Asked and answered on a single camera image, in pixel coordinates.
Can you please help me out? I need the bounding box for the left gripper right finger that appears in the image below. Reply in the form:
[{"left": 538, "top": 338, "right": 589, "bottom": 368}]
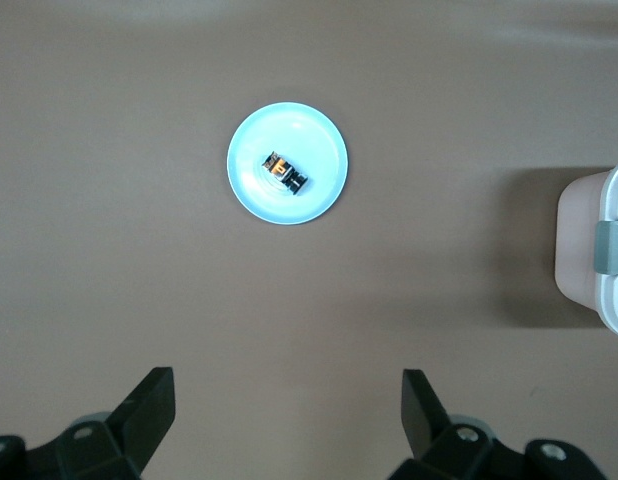
[{"left": 388, "top": 368, "right": 606, "bottom": 480}]

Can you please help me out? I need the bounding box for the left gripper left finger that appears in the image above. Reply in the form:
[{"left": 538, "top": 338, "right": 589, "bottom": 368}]
[{"left": 0, "top": 367, "right": 177, "bottom": 480}]

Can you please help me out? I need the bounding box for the white lidded storage box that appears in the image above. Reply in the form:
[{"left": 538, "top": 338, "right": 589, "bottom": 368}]
[{"left": 554, "top": 158, "right": 618, "bottom": 342}]

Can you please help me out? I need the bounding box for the light blue round plate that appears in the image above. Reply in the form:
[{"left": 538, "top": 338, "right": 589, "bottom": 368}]
[{"left": 226, "top": 101, "right": 350, "bottom": 226}]

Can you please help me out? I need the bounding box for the orange and black switch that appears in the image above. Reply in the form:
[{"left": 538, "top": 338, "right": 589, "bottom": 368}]
[{"left": 261, "top": 150, "right": 309, "bottom": 196}]

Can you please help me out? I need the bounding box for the grey box latch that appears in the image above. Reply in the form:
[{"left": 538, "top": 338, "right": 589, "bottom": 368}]
[{"left": 592, "top": 219, "right": 618, "bottom": 277}]

